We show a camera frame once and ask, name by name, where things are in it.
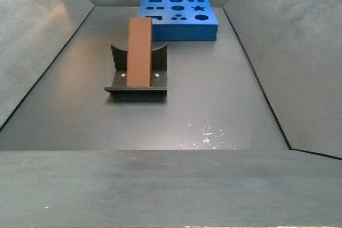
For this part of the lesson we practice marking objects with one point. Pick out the brown arch block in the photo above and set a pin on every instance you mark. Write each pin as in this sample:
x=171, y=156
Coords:
x=139, y=52

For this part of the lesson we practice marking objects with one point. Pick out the dark grey curved fixture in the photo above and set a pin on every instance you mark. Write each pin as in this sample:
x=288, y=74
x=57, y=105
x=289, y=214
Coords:
x=158, y=72

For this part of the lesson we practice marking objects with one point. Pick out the blue shape sorting board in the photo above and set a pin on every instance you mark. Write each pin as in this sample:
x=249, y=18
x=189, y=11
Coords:
x=181, y=20

